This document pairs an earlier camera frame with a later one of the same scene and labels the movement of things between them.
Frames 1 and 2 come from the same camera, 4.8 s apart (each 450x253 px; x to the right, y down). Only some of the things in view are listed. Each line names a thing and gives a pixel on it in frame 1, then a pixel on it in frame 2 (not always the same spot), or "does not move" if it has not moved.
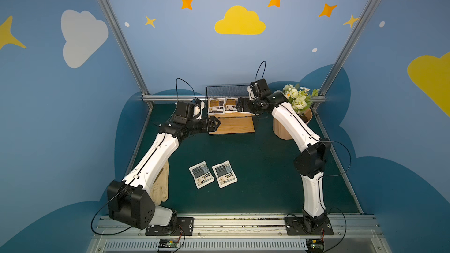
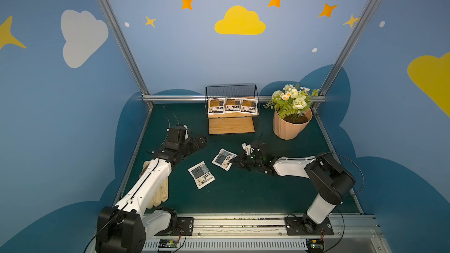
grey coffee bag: x=201 y=174 does not move
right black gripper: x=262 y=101 → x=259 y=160
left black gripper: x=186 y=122 → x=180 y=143
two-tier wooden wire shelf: x=241 y=122 does not move
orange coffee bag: x=230 y=105 does not move
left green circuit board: x=168 y=243 does not move
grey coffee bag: x=224 y=174 → x=222 y=159
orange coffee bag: x=216 y=106 does not move
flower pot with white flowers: x=299 y=98 does not move
